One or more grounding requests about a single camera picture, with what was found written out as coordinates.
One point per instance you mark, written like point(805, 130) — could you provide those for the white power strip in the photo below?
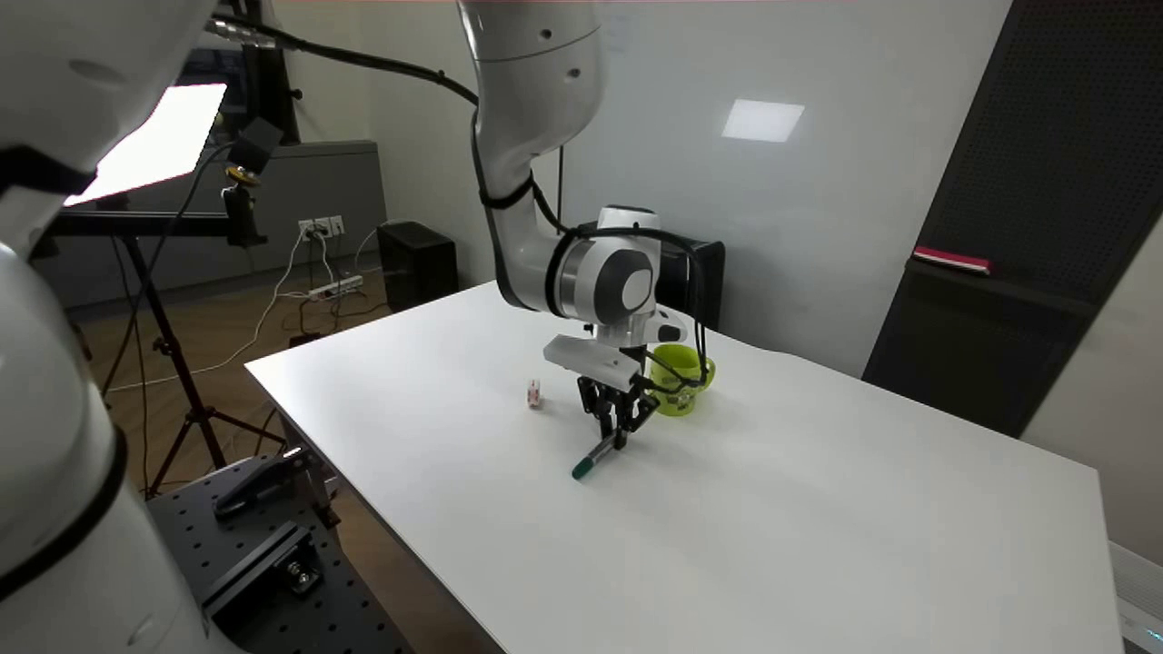
point(335, 289)

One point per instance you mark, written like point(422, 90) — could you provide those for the black clamp tool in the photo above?
point(254, 483)

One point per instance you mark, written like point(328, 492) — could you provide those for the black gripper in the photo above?
point(617, 397)

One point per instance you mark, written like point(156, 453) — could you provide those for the pink item on shelf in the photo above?
point(949, 258)

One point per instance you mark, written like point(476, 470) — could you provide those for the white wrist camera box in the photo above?
point(585, 361)

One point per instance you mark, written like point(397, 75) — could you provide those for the black tripod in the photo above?
point(168, 348)

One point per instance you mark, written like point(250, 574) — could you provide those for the black computer case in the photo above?
point(711, 285)

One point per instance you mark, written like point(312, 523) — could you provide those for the tall black shelf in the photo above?
point(1030, 182)

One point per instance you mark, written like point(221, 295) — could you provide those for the black camera on stand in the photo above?
point(241, 195)

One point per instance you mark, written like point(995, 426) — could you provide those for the small black cabinet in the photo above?
point(419, 268)

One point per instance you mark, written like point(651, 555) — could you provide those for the lime green printed cup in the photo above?
point(678, 394)

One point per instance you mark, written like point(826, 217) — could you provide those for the white flat light panel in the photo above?
point(151, 145)

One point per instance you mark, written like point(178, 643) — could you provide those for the grey partition panel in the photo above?
point(328, 182)

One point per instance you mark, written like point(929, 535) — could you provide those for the green and grey marker pen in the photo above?
point(588, 464)

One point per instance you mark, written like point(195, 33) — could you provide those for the grey perforated breadboard plate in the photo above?
point(258, 567)

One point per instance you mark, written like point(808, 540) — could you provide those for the white wall socket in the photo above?
point(321, 226)

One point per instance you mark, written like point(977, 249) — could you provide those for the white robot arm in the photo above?
point(537, 75)

